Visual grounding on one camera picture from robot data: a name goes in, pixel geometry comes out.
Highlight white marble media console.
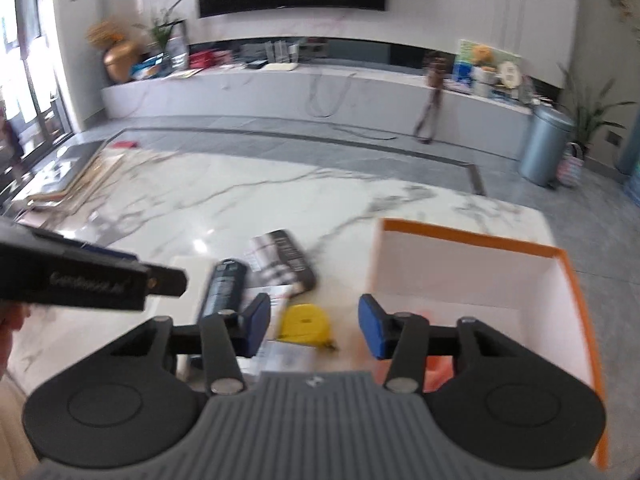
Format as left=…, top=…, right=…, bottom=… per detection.
left=101, top=56, right=534, bottom=161

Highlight yellow tape measure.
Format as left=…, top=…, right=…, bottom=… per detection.
left=276, top=303, right=338, bottom=352

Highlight gold vase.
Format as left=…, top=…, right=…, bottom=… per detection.
left=103, top=40, right=144, bottom=84

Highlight tall potted plant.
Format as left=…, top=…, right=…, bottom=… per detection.
left=559, top=64, right=637, bottom=157

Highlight clear plastic box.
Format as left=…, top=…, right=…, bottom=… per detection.
left=250, top=341, right=322, bottom=376

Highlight green leafy plant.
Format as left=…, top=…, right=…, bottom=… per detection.
left=134, top=0, right=190, bottom=57

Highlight black cylindrical bottle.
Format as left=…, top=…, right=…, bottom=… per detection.
left=198, top=258, right=249, bottom=322

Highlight stack of picture frames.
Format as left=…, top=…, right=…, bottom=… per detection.
left=24, top=141, right=128, bottom=211

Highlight plaid hard case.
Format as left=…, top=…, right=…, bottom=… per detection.
left=246, top=229, right=319, bottom=292

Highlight white tube with blue print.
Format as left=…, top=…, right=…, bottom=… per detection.
left=244, top=284, right=295, bottom=313

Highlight brown camera with strap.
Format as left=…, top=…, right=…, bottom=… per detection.
left=413, top=52, right=450, bottom=145

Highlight blue box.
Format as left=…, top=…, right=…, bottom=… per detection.
left=131, top=55, right=167, bottom=81

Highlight black cable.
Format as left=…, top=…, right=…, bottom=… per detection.
left=304, top=72, right=397, bottom=142

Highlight red packets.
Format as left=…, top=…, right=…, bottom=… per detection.
left=188, top=49, right=235, bottom=69

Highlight striped bag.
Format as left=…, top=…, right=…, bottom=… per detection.
left=557, top=142, right=586, bottom=189

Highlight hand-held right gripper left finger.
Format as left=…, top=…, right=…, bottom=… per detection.
left=107, top=294, right=272, bottom=395

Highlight poster with plush toy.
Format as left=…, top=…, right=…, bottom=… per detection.
left=454, top=38, right=524, bottom=98

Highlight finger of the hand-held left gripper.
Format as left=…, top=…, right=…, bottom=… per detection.
left=145, top=265, right=189, bottom=297

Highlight orange cardboard box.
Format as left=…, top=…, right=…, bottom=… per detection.
left=370, top=217, right=611, bottom=466

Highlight clear acrylic holders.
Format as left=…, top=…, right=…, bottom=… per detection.
left=239, top=39, right=302, bottom=64

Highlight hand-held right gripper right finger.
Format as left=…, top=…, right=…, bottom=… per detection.
left=358, top=294, right=523, bottom=394

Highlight grey metal trash can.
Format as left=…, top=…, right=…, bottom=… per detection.
left=518, top=102, right=577, bottom=189

